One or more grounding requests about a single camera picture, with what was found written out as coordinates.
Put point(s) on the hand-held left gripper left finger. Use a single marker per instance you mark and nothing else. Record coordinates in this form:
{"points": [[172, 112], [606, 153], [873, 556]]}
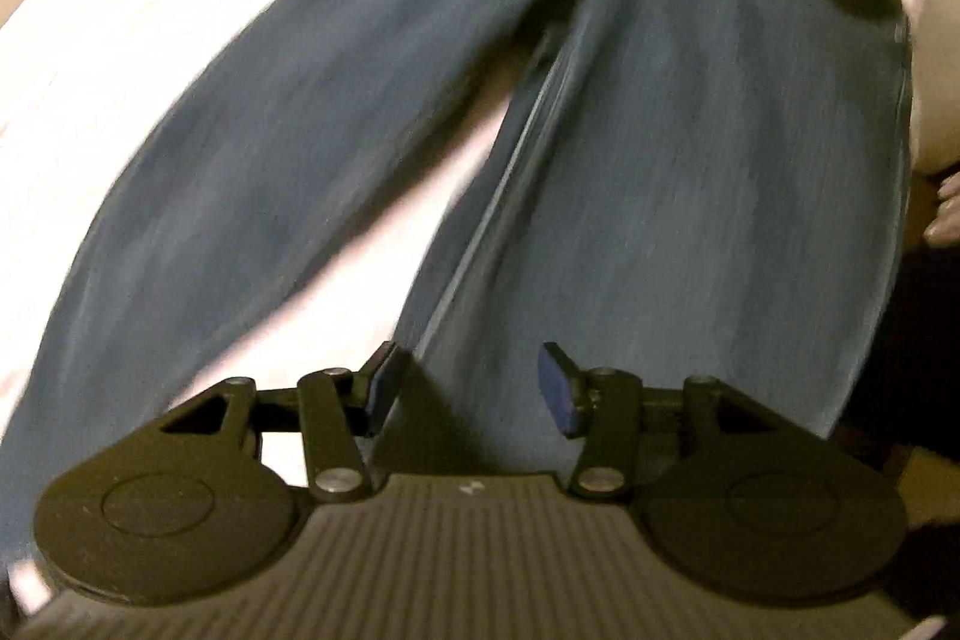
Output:
{"points": [[384, 389]]}

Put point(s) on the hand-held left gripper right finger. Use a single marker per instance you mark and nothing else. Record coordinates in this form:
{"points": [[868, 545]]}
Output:
{"points": [[559, 396]]}

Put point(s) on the white bed cover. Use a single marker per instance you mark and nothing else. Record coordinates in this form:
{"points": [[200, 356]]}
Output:
{"points": [[150, 85]]}

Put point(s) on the person's bare foot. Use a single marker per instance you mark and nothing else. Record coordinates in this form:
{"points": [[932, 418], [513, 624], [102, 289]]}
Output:
{"points": [[945, 212]]}

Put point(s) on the blue jeans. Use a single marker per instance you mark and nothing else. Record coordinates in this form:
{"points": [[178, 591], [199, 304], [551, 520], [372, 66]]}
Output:
{"points": [[675, 160]]}

